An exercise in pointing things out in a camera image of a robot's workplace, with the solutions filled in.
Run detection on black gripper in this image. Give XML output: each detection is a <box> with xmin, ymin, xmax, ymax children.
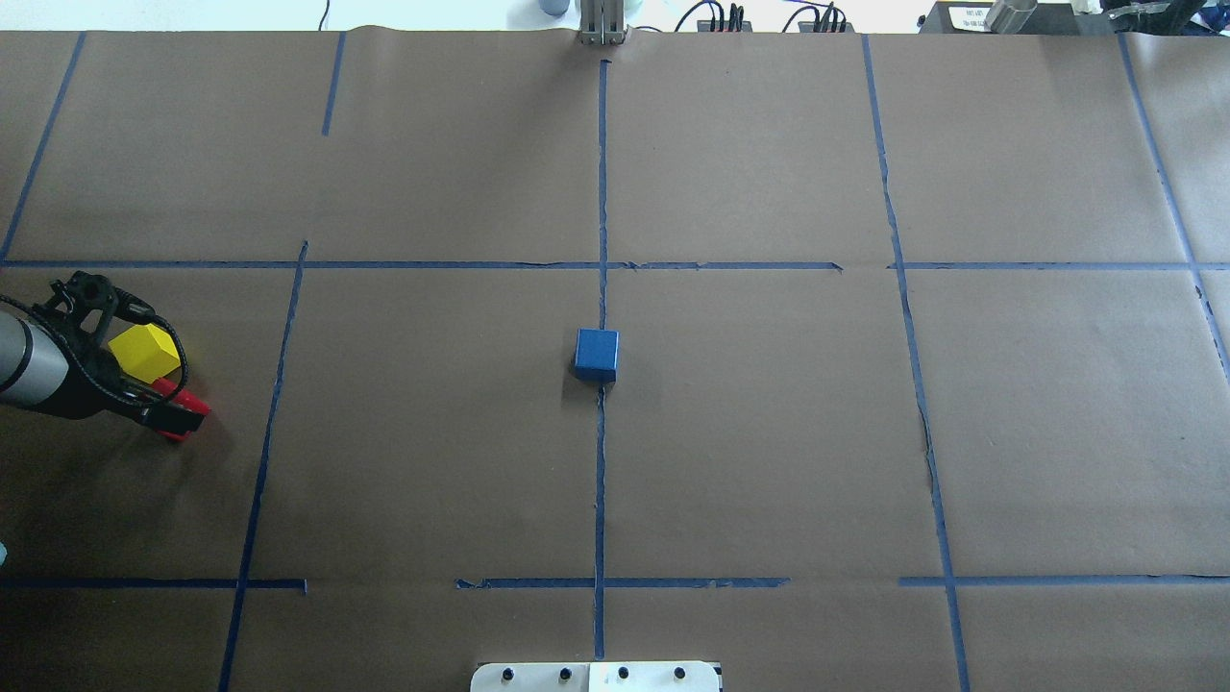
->
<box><xmin>37</xmin><ymin>272</ymin><xmax>210</xmax><ymax>436</ymax></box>

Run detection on red wooden block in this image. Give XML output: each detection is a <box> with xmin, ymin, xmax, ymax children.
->
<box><xmin>145</xmin><ymin>388</ymin><xmax>212</xmax><ymax>442</ymax></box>

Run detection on yellow wooden block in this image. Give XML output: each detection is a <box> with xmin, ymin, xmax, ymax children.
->
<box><xmin>107</xmin><ymin>324</ymin><xmax>185</xmax><ymax>383</ymax></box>

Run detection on blue wooden block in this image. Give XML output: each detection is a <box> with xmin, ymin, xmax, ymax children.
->
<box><xmin>572</xmin><ymin>328</ymin><xmax>620</xmax><ymax>383</ymax></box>

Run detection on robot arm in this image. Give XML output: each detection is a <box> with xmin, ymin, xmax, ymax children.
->
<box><xmin>1</xmin><ymin>270</ymin><xmax>212</xmax><ymax>441</ymax></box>

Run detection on blue tape grid lines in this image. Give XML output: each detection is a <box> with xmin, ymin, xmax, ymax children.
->
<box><xmin>2</xmin><ymin>27</ymin><xmax>1229</xmax><ymax>691</ymax></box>

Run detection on black power strip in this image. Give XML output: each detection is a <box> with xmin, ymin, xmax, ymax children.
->
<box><xmin>780</xmin><ymin>1</ymin><xmax>852</xmax><ymax>34</ymax></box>
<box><xmin>672</xmin><ymin>1</ymin><xmax>754</xmax><ymax>34</ymax></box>

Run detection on black power strip right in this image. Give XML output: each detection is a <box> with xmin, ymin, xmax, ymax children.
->
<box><xmin>780</xmin><ymin>1</ymin><xmax>852</xmax><ymax>34</ymax></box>

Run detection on black equipment with label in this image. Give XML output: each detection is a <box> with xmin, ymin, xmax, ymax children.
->
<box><xmin>918</xmin><ymin>1</ymin><xmax>1228</xmax><ymax>37</ymax></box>

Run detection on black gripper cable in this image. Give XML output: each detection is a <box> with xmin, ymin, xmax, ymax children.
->
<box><xmin>0</xmin><ymin>293</ymin><xmax>189</xmax><ymax>406</ymax></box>

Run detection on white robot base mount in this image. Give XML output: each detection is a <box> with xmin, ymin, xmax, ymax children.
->
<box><xmin>469</xmin><ymin>660</ymin><xmax>724</xmax><ymax>691</ymax></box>

